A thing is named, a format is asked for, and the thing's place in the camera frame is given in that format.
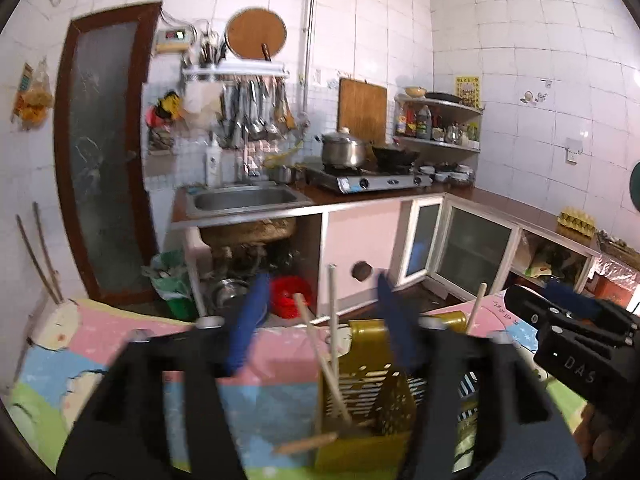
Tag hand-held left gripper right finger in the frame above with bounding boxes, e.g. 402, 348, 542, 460
376, 272, 586, 480

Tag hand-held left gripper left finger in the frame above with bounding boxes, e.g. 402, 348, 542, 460
55, 272, 273, 480

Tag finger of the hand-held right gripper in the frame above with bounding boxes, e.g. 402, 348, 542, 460
544, 280, 632, 322
504, 284, 576, 333

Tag yellow plastic utensil holder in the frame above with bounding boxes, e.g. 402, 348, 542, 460
314, 310, 481, 476

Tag wooden chopstick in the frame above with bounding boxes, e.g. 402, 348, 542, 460
327, 264, 341, 366
292, 292, 353, 423
465, 282, 488, 335
274, 432, 338, 456

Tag row of hanging metal utensils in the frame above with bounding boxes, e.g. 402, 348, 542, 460
220, 79, 298, 148

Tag person's right hand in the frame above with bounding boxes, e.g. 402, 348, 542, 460
582, 400, 637, 466

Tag steel bowl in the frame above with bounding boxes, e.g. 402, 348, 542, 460
212, 277, 251, 311

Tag red cardboard box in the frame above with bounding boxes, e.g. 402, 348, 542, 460
592, 272, 640, 311

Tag cartoon printed table cloth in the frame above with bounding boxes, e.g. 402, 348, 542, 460
5, 290, 596, 480

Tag red plastic basin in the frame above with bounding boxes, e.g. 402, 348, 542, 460
270, 275, 315, 320

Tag yellow egg carton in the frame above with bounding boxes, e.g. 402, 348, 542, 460
557, 206, 598, 238

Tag green plastic bag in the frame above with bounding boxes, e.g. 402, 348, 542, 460
142, 250, 196, 321

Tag pink kitchen counter cabinet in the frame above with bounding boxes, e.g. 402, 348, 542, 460
170, 182, 611, 321

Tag steel kitchen sink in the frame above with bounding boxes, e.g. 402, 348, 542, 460
186, 185, 313, 221

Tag steel gas stove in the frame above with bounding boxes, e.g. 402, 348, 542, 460
305, 162, 433, 194

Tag group of small bowls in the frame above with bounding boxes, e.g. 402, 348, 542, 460
420, 162, 473, 183

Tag black wok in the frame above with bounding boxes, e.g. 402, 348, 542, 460
371, 145, 421, 171

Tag white dish soap bottle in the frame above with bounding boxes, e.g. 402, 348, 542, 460
205, 132, 223, 188

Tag steel cooking pot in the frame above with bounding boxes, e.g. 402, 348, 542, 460
315, 127, 371, 168

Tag steel corner shelf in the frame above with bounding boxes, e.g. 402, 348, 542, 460
392, 94, 485, 153

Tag row of condiment bottles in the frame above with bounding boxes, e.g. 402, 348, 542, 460
395, 102, 481, 142

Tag thin wooden stick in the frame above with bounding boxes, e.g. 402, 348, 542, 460
15, 215, 56, 306
32, 202, 63, 303

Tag rectangular wooden cutting board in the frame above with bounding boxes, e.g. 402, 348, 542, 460
338, 77, 388, 146

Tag brown frosted glass door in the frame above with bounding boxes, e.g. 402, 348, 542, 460
54, 2, 163, 306

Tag white hanging plastic bag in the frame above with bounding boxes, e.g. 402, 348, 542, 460
182, 82, 226, 128

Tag yellow and red hanging cloths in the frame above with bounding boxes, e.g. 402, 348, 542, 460
145, 91, 183, 151

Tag knife holder with knives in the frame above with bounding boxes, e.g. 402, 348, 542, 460
197, 30, 228, 67

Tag round wooden chopping board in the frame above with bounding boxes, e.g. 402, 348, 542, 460
225, 7, 288, 62

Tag orange hanging plastic bag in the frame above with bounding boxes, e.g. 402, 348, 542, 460
12, 60, 53, 131

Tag wall sticker hooks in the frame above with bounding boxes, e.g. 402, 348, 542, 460
520, 79, 553, 105

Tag yellow wall calendar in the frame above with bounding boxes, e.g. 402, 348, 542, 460
455, 76, 481, 109

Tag steel wall utensil rack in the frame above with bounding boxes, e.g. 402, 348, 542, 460
181, 60, 291, 81

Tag wall meter box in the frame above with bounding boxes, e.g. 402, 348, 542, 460
154, 24, 193, 53

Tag white vertical wall pipe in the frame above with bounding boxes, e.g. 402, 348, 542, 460
300, 0, 321, 116

